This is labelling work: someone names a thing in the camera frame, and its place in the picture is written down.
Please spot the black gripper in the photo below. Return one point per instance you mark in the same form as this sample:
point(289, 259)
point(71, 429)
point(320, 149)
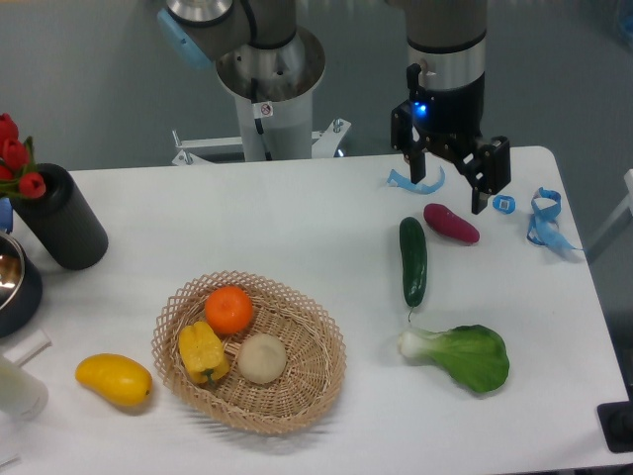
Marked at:
point(447, 123)

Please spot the yellow bell pepper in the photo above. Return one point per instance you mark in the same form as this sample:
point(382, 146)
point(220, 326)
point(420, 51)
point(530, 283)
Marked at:
point(202, 353)

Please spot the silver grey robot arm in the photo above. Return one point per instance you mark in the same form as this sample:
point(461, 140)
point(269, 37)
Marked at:
point(446, 38)

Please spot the woven wicker basket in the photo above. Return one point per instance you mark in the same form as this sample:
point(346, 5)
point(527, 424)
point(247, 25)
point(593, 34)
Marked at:
point(301, 395)

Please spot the purple sweet potato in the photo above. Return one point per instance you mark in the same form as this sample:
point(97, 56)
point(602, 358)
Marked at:
point(442, 220)

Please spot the curved blue tape strip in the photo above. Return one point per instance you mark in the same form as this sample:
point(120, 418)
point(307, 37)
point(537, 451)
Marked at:
point(395, 179)

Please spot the small blue tape roll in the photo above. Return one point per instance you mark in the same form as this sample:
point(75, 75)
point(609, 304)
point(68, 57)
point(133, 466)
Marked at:
point(504, 204)

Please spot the dark green cucumber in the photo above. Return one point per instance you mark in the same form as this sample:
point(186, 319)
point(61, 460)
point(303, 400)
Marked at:
point(414, 261)

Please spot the tangled blue tape ribbon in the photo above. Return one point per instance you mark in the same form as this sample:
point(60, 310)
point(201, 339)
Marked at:
point(543, 228)

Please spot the green bok choy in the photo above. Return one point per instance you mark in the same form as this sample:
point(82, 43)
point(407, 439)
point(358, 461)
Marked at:
point(473, 356)

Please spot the orange fruit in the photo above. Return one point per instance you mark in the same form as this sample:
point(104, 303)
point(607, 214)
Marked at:
point(228, 310)

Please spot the beige round bun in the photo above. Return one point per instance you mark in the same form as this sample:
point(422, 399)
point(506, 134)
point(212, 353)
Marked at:
point(262, 358)

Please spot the black device at table edge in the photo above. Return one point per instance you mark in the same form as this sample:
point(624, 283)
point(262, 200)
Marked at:
point(616, 424)

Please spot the yellow mango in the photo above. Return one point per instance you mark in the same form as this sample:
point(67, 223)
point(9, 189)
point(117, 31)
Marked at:
point(116, 378)

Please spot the black cylindrical vase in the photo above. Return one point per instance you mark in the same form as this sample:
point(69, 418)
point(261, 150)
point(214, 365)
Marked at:
point(63, 221)

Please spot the red artificial tulips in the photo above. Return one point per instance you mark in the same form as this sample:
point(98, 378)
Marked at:
point(20, 177)

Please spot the steel bowl dark exterior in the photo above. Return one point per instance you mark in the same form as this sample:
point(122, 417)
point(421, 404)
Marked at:
point(21, 287)

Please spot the white flat block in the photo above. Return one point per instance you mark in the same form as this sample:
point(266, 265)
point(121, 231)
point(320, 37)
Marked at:
point(26, 347)

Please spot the translucent white plastic cup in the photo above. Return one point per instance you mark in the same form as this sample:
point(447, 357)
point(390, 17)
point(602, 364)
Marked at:
point(23, 396)

